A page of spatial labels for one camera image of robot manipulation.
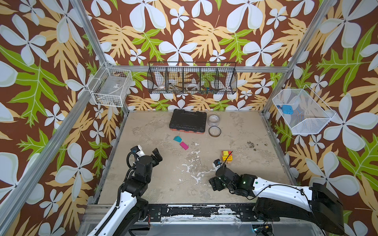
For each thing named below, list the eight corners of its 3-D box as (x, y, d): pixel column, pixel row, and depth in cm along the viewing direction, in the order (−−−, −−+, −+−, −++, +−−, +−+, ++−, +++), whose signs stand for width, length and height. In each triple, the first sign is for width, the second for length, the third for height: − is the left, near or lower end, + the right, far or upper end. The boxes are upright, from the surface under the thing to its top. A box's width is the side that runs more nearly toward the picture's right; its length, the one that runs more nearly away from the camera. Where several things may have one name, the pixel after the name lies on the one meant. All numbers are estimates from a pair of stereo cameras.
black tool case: (168, 131, 110) (167, 126, 105) (174, 112, 122) (173, 108, 118) (205, 135, 107) (205, 131, 103) (207, 116, 119) (207, 112, 115)
